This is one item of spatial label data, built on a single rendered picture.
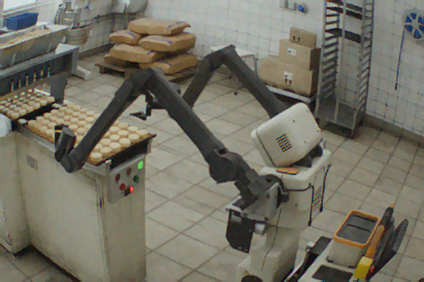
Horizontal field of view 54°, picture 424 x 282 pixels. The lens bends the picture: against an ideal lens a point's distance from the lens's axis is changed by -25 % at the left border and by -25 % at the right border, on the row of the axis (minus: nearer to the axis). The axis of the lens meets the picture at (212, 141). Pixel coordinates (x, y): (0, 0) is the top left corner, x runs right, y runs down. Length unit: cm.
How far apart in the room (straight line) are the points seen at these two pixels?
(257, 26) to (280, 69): 80
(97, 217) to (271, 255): 78
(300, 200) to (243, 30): 473
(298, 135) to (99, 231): 100
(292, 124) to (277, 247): 46
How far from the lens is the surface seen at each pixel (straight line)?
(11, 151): 254
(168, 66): 577
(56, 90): 289
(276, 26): 599
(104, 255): 228
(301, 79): 546
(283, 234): 178
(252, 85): 196
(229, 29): 631
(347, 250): 167
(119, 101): 165
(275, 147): 162
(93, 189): 211
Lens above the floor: 180
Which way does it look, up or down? 23 degrees down
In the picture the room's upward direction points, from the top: 6 degrees clockwise
